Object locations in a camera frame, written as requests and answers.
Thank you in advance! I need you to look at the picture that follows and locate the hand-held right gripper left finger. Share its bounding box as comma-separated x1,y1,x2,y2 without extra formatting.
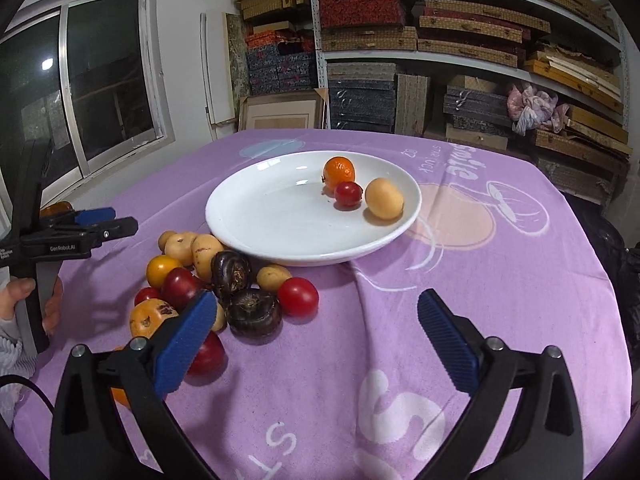
50,290,218,480

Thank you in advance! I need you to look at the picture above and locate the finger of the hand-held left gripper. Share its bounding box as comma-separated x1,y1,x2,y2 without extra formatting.
75,216,139,251
42,206,116,235

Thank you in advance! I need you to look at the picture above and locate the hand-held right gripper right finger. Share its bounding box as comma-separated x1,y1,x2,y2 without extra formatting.
417,289,585,480

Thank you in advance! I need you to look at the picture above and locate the large orange mandarin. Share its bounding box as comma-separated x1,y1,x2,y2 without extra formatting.
39,201,75,219

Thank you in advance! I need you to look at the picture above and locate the large orange pepino melon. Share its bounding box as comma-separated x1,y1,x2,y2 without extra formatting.
129,298,179,339

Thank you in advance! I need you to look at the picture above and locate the dark red plum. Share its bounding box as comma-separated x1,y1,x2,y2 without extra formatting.
187,330,227,376
160,267,207,312

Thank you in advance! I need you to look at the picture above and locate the yellow orange tomato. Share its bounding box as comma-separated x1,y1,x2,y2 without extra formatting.
146,255,184,288

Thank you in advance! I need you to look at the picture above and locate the dark purple water chestnut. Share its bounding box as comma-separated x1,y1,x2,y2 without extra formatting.
225,288,282,338
210,250,253,301

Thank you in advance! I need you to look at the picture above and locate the white plate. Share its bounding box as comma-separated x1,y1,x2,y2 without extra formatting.
205,150,422,267

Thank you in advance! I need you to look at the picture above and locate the person's left forearm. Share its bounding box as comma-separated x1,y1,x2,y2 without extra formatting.
0,317,38,428

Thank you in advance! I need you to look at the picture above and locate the person's left hand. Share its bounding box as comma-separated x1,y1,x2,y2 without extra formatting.
0,277,65,333

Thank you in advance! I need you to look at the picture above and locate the tan round fruit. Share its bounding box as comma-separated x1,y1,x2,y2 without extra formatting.
164,231,201,267

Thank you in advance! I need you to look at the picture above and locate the tan speckled pepino melon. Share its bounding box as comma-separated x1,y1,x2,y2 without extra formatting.
191,234,226,283

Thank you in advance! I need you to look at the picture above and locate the purple printed tablecloth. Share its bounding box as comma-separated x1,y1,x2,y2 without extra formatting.
10,127,631,480

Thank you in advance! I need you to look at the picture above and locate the sliding glass window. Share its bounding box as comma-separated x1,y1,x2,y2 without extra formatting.
0,0,176,201

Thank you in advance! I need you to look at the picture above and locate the yellow apricot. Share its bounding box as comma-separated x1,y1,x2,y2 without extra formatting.
364,177,404,220

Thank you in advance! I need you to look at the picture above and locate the dark red cherry tomato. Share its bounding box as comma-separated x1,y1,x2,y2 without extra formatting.
334,181,363,208

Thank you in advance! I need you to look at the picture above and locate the white board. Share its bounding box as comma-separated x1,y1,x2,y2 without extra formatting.
200,11,223,126

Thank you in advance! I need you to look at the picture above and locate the small orange mandarin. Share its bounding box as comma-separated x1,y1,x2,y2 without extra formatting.
322,156,356,186

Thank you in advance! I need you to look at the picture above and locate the mottled stone slab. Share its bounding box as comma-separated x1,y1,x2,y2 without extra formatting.
223,12,248,126

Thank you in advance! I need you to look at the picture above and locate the stack of blue patterned boxes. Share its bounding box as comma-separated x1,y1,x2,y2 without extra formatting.
245,30,321,96

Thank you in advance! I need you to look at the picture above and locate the stack of dark grey boxes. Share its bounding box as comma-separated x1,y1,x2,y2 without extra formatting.
442,82,513,146
327,62,398,133

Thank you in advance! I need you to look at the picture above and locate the pink cloth bundle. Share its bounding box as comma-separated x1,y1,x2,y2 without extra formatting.
506,81,571,136

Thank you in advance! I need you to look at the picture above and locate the white metal shelf unit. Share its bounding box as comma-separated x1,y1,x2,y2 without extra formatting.
305,0,633,136

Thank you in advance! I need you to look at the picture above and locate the stack of red patterned boxes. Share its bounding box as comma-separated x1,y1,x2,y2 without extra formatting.
317,0,423,31

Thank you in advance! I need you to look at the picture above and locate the metal shelf with boxes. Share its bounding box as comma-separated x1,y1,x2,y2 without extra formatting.
315,0,633,196

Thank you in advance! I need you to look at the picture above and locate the black cable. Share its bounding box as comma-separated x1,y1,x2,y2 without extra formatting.
0,375,56,411

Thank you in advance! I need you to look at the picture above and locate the wooden picture frame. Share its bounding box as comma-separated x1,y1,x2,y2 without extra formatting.
237,87,331,133

